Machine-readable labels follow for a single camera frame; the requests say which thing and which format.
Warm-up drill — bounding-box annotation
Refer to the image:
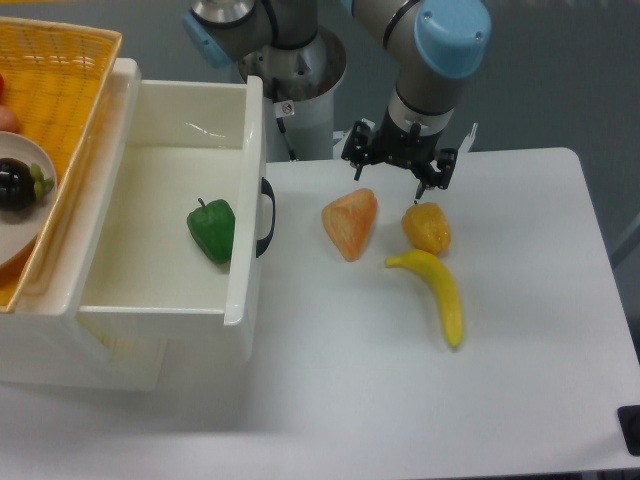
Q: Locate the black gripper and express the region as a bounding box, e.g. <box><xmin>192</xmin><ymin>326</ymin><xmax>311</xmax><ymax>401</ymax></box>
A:
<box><xmin>341</xmin><ymin>112</ymin><xmax>458</xmax><ymax>199</ymax></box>

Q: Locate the white top drawer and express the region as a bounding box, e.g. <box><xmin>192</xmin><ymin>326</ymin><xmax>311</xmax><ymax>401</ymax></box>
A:
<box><xmin>78</xmin><ymin>77</ymin><xmax>271</xmax><ymax>363</ymax></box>

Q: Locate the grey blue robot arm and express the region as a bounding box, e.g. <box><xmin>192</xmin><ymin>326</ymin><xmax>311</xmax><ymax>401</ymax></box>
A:
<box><xmin>182</xmin><ymin>1</ymin><xmax>492</xmax><ymax>191</ymax></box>

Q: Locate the white drawer cabinet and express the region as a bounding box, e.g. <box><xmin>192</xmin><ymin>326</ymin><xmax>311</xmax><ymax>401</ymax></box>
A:
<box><xmin>1</xmin><ymin>58</ymin><xmax>166</xmax><ymax>391</ymax></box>

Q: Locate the yellow toy bell pepper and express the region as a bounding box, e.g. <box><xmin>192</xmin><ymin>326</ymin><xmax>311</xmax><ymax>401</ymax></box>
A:
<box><xmin>401</xmin><ymin>202</ymin><xmax>451</xmax><ymax>255</ymax></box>

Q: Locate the orange toy bread wedge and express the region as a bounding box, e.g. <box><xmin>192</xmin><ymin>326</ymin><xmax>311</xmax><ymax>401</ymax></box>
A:
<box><xmin>321</xmin><ymin>188</ymin><xmax>378</xmax><ymax>262</ymax></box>

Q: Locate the yellow toy banana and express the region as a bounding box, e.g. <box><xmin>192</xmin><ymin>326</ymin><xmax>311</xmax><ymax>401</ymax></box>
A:
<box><xmin>384</xmin><ymin>249</ymin><xmax>465</xmax><ymax>349</ymax></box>

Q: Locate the green toy bell pepper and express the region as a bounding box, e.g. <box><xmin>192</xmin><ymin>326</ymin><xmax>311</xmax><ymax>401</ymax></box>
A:
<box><xmin>186</xmin><ymin>198</ymin><xmax>235</xmax><ymax>265</ymax></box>

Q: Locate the black round object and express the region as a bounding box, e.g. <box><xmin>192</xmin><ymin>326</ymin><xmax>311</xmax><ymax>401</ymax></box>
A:
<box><xmin>617</xmin><ymin>405</ymin><xmax>640</xmax><ymax>457</ymax></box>

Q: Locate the yellow woven basket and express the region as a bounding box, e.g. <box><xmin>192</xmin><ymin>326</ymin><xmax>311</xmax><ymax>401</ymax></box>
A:
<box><xmin>1</xmin><ymin>17</ymin><xmax>122</xmax><ymax>313</ymax></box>

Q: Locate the dark purple toy mangosteen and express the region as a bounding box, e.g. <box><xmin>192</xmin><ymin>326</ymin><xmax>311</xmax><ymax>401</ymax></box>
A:
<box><xmin>1</xmin><ymin>157</ymin><xmax>55</xmax><ymax>212</ymax></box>

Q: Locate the white plate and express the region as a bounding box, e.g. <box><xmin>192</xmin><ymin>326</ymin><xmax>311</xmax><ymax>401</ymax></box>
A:
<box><xmin>1</xmin><ymin>131</ymin><xmax>57</xmax><ymax>267</ymax></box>

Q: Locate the red toy fruit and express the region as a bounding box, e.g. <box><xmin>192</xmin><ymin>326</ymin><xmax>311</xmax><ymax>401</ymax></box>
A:
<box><xmin>0</xmin><ymin>75</ymin><xmax>20</xmax><ymax>133</ymax></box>

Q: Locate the white table bracket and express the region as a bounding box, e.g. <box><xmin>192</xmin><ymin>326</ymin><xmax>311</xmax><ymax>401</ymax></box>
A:
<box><xmin>458</xmin><ymin>122</ymin><xmax>479</xmax><ymax>154</ymax></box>

